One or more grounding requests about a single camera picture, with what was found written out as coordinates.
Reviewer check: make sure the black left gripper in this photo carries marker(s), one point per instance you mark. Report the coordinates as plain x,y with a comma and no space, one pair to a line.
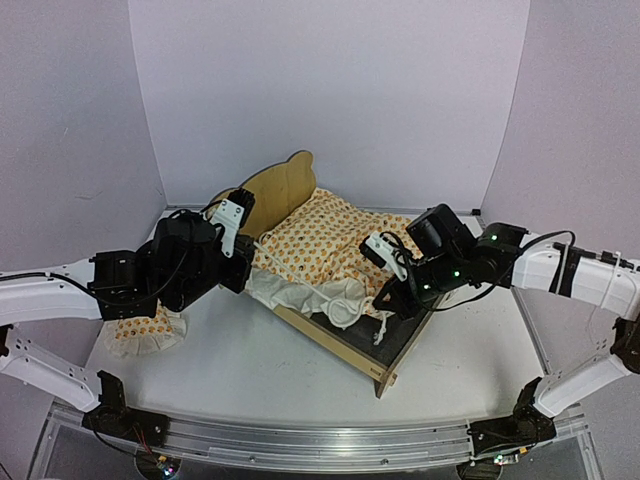
235,281

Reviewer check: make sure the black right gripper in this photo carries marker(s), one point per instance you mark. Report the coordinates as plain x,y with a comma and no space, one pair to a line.
402,307

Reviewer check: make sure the wooden pet bed frame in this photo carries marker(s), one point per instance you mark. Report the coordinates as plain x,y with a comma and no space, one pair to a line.
374,347

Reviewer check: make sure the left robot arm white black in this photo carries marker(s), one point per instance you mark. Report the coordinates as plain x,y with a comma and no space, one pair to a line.
109,286

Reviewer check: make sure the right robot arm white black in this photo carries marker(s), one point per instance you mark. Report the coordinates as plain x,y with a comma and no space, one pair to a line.
590,298

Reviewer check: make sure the small duck print pillow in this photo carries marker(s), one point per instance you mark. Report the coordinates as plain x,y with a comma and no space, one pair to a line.
143,335

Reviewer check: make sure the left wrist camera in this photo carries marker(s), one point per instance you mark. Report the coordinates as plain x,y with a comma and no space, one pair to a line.
231,213

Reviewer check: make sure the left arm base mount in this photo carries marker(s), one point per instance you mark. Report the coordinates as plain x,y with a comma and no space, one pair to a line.
113,417

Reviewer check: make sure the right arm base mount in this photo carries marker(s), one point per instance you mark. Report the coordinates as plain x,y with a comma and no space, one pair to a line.
524,427

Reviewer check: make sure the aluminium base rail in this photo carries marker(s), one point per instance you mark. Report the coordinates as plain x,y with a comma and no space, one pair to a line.
183,447

